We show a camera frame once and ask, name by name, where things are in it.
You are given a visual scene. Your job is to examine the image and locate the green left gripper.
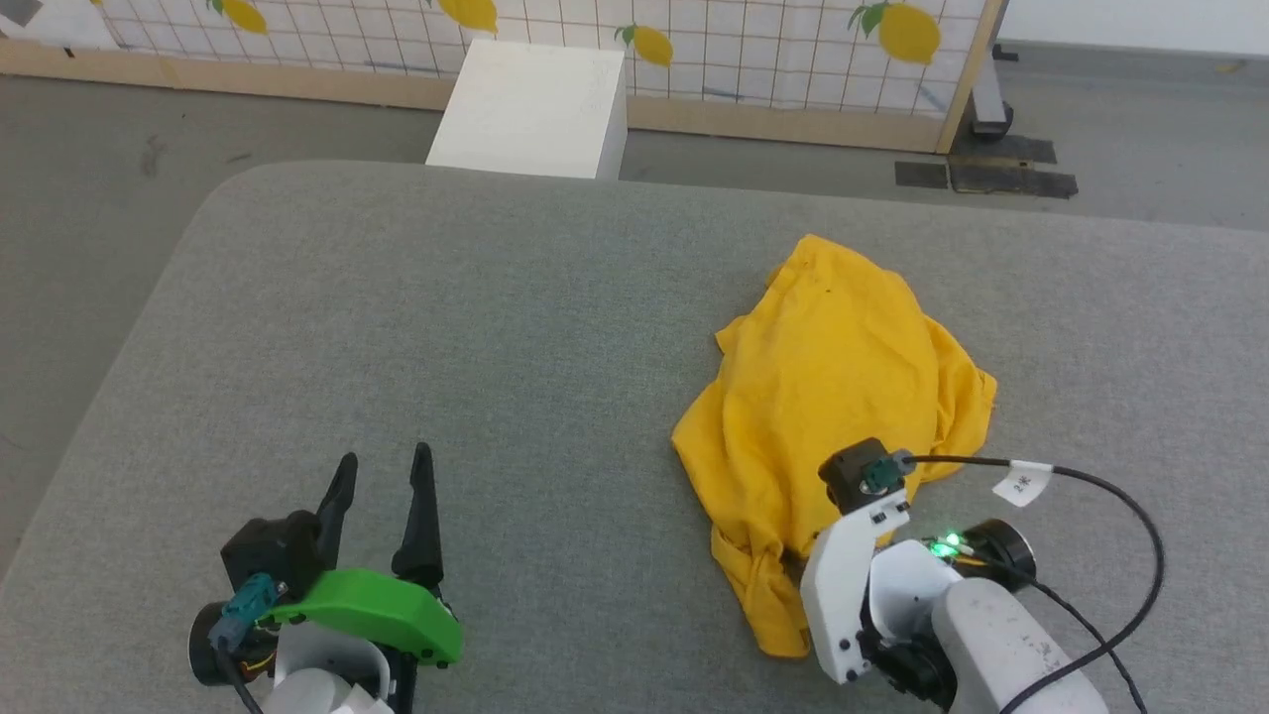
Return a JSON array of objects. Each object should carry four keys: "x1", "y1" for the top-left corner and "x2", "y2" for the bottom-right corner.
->
[{"x1": 261, "y1": 442, "x2": 464, "y2": 666}]

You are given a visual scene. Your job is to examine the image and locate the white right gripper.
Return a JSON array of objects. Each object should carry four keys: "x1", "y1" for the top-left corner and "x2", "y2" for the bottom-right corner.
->
[{"x1": 800, "y1": 491, "x2": 912, "y2": 686}]

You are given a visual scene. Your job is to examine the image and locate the yellow t-shirt with white print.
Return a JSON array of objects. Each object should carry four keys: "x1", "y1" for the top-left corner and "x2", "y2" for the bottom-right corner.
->
[{"x1": 671, "y1": 234, "x2": 998, "y2": 659}]

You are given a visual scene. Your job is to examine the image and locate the white box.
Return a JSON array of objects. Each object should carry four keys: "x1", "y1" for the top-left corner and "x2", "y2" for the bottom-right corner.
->
[{"x1": 425, "y1": 38, "x2": 629, "y2": 181}]

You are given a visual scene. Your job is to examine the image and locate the grey screen foot with caster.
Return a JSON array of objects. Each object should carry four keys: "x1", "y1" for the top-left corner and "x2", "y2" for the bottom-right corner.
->
[{"x1": 970, "y1": 0, "x2": 1020, "y2": 140}]

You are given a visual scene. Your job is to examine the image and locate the white cable label tag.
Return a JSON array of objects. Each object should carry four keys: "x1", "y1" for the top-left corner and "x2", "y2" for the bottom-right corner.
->
[{"x1": 993, "y1": 460, "x2": 1053, "y2": 508}]

